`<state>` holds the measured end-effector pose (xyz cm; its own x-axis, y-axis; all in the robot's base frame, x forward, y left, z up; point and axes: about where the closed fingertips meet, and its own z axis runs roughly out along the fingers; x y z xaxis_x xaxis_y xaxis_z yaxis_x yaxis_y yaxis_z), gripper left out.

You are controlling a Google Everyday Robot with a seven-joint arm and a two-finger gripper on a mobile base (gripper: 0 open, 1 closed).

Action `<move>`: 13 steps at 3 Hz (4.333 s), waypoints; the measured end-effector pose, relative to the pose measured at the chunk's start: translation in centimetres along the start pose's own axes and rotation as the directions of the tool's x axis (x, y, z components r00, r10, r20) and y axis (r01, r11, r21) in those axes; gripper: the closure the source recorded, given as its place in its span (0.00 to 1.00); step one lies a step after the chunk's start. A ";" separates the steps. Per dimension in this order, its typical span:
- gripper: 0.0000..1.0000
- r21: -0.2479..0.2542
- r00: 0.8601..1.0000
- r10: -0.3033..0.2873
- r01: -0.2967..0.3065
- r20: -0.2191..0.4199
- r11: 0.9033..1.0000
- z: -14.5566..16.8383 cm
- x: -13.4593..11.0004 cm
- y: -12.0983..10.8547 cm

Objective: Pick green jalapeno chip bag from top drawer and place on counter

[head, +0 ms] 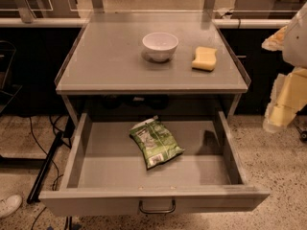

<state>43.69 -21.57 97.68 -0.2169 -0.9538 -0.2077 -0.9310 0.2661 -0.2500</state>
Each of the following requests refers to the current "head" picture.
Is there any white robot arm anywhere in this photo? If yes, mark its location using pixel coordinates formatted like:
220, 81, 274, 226
262, 4, 307, 133

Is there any white ceramic bowl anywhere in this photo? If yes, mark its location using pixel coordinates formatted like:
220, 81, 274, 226
142, 32, 178, 62

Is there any grey cabinet counter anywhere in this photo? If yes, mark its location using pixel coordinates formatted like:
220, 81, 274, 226
57, 11, 250, 123

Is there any grey open drawer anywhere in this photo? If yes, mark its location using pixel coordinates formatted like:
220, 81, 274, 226
39, 112, 270, 217

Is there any yellow sponge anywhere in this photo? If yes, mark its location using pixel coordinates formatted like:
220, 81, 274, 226
192, 47, 217, 71

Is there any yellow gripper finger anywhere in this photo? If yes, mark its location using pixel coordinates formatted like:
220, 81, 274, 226
263, 67, 307, 133
262, 26, 287, 51

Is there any black drawer handle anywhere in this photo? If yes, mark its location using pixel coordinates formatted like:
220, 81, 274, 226
138, 199, 177, 215

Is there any white sneaker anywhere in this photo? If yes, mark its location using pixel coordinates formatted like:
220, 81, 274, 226
0, 195, 22, 219

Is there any black floor pole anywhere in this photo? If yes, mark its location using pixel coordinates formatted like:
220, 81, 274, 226
27, 132, 62, 204

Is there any black floor cable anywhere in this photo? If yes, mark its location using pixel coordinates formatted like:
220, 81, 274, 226
28, 114, 65, 192

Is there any green jalapeno chip bag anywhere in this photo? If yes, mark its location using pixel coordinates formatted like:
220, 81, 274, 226
130, 116, 184, 170

